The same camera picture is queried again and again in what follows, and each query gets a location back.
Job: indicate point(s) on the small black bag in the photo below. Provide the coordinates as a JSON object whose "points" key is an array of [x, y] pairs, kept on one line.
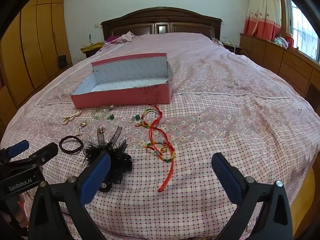
{"points": [[62, 61]]}

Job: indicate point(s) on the magenta pillow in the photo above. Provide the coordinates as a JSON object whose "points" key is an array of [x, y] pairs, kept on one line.
{"points": [[112, 38]]}

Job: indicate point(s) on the pink floral bed blanket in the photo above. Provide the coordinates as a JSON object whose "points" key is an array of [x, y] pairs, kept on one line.
{"points": [[225, 105]]}

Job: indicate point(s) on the black feather hair accessory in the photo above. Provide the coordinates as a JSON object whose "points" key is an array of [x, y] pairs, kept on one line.
{"points": [[117, 155]]}

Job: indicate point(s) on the clear crystal earring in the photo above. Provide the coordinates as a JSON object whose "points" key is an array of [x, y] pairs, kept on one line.
{"points": [[79, 130]]}

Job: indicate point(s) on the window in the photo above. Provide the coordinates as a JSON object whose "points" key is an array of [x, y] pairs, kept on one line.
{"points": [[305, 35]]}

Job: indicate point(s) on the pink crumpled garment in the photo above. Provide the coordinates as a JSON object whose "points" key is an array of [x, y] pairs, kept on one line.
{"points": [[125, 38]]}

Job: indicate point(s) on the pastel plush toy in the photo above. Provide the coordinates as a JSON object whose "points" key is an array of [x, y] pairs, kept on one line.
{"points": [[281, 42]]}

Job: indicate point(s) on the yellow wooden wardrobe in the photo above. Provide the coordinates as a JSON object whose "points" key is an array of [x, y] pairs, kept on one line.
{"points": [[30, 42]]}

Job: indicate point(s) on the small red box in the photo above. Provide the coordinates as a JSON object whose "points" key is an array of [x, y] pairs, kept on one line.
{"points": [[290, 42]]}

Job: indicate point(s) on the wooden low dresser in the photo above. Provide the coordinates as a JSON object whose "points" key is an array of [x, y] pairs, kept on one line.
{"points": [[275, 57]]}

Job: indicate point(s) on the gold hair clip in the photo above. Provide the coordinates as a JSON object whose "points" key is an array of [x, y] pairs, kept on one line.
{"points": [[71, 117]]}

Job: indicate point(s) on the person's left hand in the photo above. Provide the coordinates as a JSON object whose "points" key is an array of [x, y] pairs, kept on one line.
{"points": [[21, 210]]}

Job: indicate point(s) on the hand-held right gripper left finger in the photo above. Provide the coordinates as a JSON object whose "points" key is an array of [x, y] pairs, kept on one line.
{"points": [[96, 175]]}

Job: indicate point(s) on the gold earring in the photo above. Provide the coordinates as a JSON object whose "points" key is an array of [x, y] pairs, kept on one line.
{"points": [[83, 123], [100, 130]]}

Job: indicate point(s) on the dark wooden headboard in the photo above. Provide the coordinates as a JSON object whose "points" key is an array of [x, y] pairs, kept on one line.
{"points": [[162, 15]]}

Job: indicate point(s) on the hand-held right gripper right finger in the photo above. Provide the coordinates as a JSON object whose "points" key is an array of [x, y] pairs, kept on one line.
{"points": [[227, 177]]}

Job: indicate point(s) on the pink cardboard box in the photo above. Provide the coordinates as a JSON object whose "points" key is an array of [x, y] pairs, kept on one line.
{"points": [[125, 97]]}

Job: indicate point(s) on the floral red-hem curtain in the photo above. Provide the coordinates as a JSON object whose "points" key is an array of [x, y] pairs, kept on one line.
{"points": [[262, 10]]}

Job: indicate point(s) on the folded yellow cloth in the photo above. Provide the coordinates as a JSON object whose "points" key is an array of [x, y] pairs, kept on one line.
{"points": [[91, 47]]}

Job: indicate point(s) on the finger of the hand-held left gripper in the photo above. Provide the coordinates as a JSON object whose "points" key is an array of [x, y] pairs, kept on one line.
{"points": [[47, 150], [17, 147]]}

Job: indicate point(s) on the dark wooden nightstand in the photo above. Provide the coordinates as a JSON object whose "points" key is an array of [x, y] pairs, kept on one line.
{"points": [[233, 48], [88, 54]]}

